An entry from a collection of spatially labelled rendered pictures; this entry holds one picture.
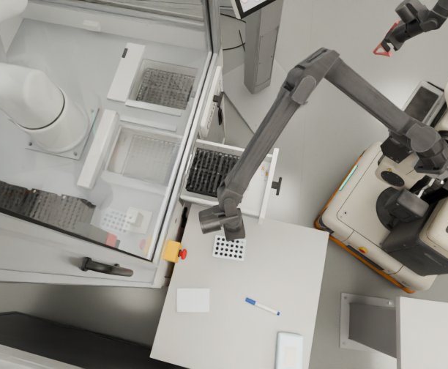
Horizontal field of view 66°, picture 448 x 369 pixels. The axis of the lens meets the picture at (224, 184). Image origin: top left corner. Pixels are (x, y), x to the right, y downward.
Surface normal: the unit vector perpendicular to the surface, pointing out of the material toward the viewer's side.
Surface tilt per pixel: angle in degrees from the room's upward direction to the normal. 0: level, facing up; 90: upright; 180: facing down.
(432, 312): 0
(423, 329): 0
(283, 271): 0
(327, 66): 45
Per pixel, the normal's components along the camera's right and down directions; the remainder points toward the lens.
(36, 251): 0.97, 0.22
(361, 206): -0.04, -0.29
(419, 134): 0.13, 0.44
